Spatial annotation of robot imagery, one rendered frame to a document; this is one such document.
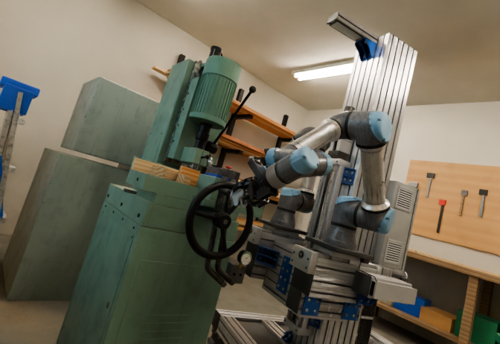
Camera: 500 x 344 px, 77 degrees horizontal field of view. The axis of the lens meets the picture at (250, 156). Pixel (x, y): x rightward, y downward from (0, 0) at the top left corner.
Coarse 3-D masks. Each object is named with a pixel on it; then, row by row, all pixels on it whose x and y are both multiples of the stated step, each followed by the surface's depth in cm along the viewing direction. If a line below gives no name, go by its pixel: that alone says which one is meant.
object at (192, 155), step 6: (186, 150) 147; (192, 150) 143; (198, 150) 140; (204, 150) 142; (186, 156) 146; (192, 156) 141; (198, 156) 140; (192, 162) 140; (198, 162) 141; (204, 162) 142
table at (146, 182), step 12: (132, 180) 125; (144, 180) 115; (156, 180) 118; (168, 180) 120; (156, 192) 118; (168, 192) 121; (180, 192) 124; (192, 192) 127; (204, 204) 120; (216, 204) 123; (240, 204) 142
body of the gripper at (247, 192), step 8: (264, 176) 94; (248, 184) 100; (256, 184) 100; (264, 184) 97; (248, 192) 100; (256, 192) 98; (264, 192) 95; (272, 192) 95; (248, 200) 97; (256, 200) 101; (264, 200) 98
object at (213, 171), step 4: (208, 168) 130; (212, 168) 128; (216, 168) 126; (220, 168) 125; (228, 168) 136; (208, 172) 130; (212, 172) 127; (216, 172) 125; (220, 172) 125; (224, 172) 126; (228, 172) 127; (232, 172) 128; (236, 172) 133; (216, 176) 124; (220, 176) 125; (228, 176) 127; (232, 176) 128; (236, 176) 133; (228, 180) 127; (236, 180) 133
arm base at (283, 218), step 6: (276, 210) 189; (282, 210) 185; (288, 210) 185; (276, 216) 185; (282, 216) 184; (288, 216) 184; (294, 216) 187; (276, 222) 183; (282, 222) 182; (288, 222) 183; (294, 222) 188; (294, 228) 186
